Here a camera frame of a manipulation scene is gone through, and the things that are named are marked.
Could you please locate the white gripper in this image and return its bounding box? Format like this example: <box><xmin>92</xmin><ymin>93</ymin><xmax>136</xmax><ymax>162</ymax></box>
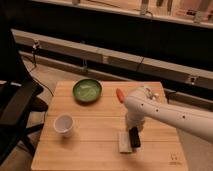
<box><xmin>125</xmin><ymin>113</ymin><xmax>145</xmax><ymax>131</ymax></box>

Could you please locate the black eraser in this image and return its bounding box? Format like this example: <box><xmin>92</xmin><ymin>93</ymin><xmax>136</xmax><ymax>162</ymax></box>
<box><xmin>129</xmin><ymin>127</ymin><xmax>141</xmax><ymax>148</ymax></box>

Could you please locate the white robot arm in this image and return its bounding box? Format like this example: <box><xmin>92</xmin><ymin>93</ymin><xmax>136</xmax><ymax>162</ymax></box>
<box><xmin>124</xmin><ymin>87</ymin><xmax>213</xmax><ymax>143</ymax></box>

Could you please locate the white sponge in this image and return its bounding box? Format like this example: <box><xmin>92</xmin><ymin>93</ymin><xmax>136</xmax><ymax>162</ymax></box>
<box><xmin>118</xmin><ymin>131</ymin><xmax>133</xmax><ymax>153</ymax></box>

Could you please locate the orange carrot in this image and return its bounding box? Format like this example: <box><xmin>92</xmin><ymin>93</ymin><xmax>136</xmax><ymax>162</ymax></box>
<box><xmin>116</xmin><ymin>88</ymin><xmax>125</xmax><ymax>103</ymax></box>

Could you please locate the green bowl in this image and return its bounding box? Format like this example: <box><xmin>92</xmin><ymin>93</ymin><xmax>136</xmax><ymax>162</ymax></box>
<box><xmin>72</xmin><ymin>79</ymin><xmax>102</xmax><ymax>103</ymax></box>

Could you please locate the wooden table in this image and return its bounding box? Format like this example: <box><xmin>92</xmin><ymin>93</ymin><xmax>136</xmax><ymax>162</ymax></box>
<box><xmin>31</xmin><ymin>81</ymin><xmax>188</xmax><ymax>171</ymax></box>

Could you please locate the white cup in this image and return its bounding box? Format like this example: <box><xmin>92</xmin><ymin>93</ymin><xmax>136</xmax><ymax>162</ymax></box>
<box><xmin>53</xmin><ymin>115</ymin><xmax>74</xmax><ymax>138</ymax></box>

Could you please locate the black office chair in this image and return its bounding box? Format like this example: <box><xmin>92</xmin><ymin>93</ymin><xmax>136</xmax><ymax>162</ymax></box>
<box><xmin>0</xmin><ymin>19</ymin><xmax>48</xmax><ymax>166</ymax></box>

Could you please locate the black cable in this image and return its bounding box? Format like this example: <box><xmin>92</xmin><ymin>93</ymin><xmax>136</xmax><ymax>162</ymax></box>
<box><xmin>20</xmin><ymin>46</ymin><xmax>55</xmax><ymax>98</ymax></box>

